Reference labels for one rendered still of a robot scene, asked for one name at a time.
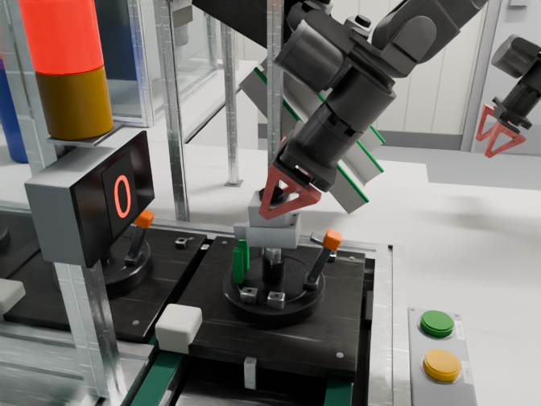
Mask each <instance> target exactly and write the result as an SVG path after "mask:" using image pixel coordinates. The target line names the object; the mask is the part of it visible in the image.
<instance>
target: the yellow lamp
mask: <svg viewBox="0 0 541 406"><path fill-rule="evenodd" d="M35 79H36V82H37V86H38V90H39V96H40V100H41V104H42V107H43V114H44V118H45V122H46V125H47V132H48V134H49V135H50V136H52V137H54V138H56V139H66V140H77V139H89V138H93V137H97V136H99V135H103V134H105V133H107V132H108V131H110V130H111V129H112V128H113V126H114V122H113V117H112V112H111V106H110V101H109V91H108V86H107V81H106V75H105V66H104V65H102V66H101V67H99V68H95V69H93V70H89V71H85V72H75V73H65V74H50V73H43V72H37V71H36V72H35Z"/></svg>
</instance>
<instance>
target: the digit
mask: <svg viewBox="0 0 541 406"><path fill-rule="evenodd" d="M102 179H103V184H104V188H105V196H106V201H107V205H108V210H109V219H110V224H111V228H112V233H113V238H114V237H115V236H116V235H117V234H118V233H119V232H120V231H121V230H122V229H123V228H124V226H125V225H126V224H127V223H128V222H129V221H130V220H131V219H132V218H133V217H134V215H135V214H136V213H137V212H138V201H137V195H136V189H135V183H134V173H133V168H132V162H131V156H130V151H128V152H127V153H126V154H125V155H124V156H123V157H121V158H120V159H119V160H117V161H116V162H115V163H114V164H112V165H111V166H110V167H109V168H107V169H106V170H105V171H104V172H103V173H102Z"/></svg>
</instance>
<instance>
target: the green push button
mask: <svg viewBox="0 0 541 406"><path fill-rule="evenodd" d="M420 325H421V327H422V329H423V330H424V331H425V332H427V333H428V334H430V335H433V336H437V337H446V336H448V335H450V334H451V333H452V331H453V327H454V321H453V319H452V318H451V317H450V316H449V315H448V314H446V313H444V312H441V311H438V310H429V311H427V312H425V313H423V314H422V316H421V320H420Z"/></svg>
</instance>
